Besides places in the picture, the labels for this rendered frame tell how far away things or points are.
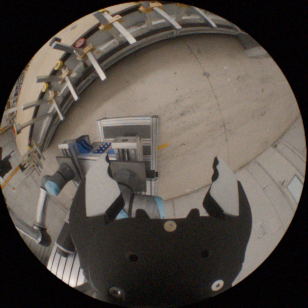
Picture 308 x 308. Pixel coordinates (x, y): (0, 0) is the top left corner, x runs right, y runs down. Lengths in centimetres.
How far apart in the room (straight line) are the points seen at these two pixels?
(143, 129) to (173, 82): 77
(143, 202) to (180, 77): 146
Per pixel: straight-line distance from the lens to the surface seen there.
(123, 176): 49
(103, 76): 67
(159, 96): 143
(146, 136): 130
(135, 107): 146
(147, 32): 96
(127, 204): 41
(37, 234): 78
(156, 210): 41
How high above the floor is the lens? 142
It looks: 59 degrees down
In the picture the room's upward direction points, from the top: 174 degrees counter-clockwise
